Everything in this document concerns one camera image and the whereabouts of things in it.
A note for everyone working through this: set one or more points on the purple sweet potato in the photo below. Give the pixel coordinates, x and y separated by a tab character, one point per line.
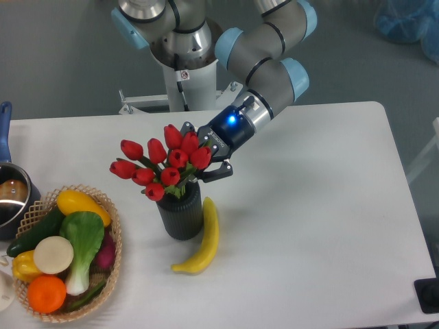
105	257

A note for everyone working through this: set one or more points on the green chili pepper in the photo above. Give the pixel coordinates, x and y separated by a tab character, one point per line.
85	299

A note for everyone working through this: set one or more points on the cream round disc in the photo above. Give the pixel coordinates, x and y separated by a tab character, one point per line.
53	255

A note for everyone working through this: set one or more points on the dark green cucumber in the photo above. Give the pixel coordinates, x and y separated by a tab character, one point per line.
46	227

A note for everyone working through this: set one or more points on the black device at edge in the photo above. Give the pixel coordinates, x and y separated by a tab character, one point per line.
427	294

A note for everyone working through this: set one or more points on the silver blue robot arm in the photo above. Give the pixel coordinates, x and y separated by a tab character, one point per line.
189	46

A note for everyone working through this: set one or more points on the dark grey ribbed vase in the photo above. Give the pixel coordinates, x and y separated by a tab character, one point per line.
182	218

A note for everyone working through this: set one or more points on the blue plastic bag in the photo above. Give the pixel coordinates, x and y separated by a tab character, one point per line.
410	22

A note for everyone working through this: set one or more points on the small garlic clove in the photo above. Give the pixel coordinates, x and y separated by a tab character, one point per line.
3	261

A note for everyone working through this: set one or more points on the yellow bell pepper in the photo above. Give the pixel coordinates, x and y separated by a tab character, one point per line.
24	267

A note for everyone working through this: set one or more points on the green bok choy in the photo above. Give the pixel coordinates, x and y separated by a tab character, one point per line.
85	232

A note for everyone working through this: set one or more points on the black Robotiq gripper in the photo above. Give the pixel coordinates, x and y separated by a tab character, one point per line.
227	132

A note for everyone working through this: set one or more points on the woven wicker basket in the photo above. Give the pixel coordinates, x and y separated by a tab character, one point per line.
106	278

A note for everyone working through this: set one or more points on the red tulip bouquet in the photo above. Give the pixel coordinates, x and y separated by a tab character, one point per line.
163	168

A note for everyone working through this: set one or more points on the yellow squash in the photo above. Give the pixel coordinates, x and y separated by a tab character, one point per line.
70	201

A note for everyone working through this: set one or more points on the blue handled saucepan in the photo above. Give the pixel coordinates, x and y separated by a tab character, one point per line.
18	192

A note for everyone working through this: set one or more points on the white frame at right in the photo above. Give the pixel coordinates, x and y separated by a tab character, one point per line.
424	157

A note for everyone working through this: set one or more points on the yellow banana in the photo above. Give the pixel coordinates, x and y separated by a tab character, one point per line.
198	262

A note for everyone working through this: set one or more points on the orange fruit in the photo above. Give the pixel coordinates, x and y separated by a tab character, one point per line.
46	294

